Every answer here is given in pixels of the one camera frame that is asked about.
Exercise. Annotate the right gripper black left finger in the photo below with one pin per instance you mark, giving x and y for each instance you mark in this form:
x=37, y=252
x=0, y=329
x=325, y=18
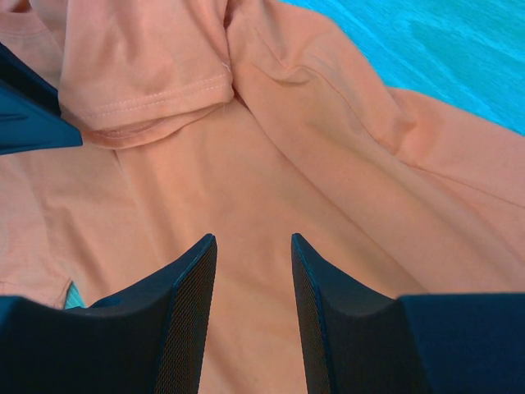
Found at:
x=147, y=338

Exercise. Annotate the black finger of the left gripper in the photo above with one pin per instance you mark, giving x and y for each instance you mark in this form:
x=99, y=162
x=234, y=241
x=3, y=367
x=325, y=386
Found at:
x=31, y=118

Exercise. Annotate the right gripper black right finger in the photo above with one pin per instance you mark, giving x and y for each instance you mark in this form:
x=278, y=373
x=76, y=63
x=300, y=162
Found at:
x=356, y=340

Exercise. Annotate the orange t-shirt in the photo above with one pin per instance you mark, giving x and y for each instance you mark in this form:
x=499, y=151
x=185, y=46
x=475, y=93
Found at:
x=250, y=120

